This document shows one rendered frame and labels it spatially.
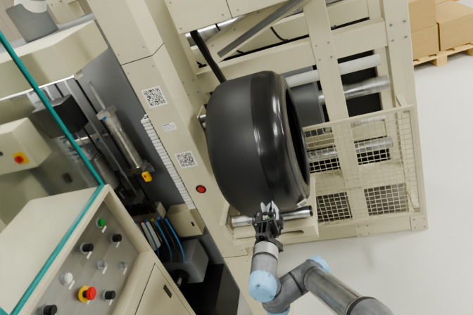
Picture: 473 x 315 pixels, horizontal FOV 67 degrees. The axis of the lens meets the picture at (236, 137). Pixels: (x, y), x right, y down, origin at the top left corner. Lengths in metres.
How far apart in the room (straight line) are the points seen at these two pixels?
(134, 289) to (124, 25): 0.98
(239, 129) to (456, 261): 1.62
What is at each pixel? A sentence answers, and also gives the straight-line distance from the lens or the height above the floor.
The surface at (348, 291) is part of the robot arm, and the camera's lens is 0.92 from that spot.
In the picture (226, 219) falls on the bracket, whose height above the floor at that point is 0.94.
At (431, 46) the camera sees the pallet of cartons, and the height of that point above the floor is 0.24.
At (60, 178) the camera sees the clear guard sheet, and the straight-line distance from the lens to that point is 1.33.
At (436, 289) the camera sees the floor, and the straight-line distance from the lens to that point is 2.32.
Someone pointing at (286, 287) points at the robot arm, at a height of 1.04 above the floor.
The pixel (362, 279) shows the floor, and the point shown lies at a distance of 2.35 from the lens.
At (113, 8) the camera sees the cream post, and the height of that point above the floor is 1.83.
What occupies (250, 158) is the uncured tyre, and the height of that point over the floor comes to 1.28.
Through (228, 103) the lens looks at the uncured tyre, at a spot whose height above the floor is 1.43.
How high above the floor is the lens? 1.92
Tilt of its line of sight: 29 degrees down
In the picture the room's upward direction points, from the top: 22 degrees counter-clockwise
